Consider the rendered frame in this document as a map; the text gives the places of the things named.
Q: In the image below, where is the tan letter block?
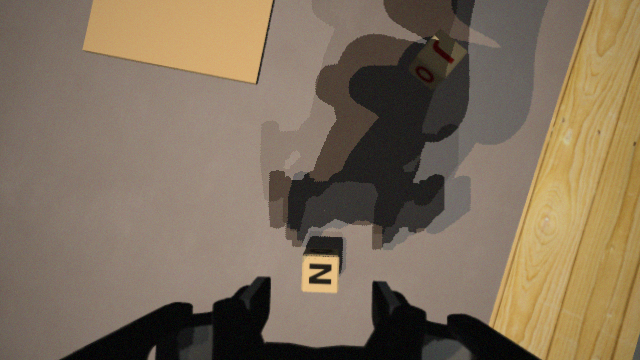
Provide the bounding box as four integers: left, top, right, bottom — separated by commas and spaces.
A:
301, 248, 339, 293
408, 30, 467, 90

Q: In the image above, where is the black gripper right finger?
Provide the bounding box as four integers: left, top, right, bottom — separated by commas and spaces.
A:
350, 281, 541, 360

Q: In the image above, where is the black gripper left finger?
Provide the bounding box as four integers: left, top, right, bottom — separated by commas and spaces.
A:
60, 276, 275, 360

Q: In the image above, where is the light orange mat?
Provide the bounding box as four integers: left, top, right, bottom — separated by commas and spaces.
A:
83, 0, 274, 85

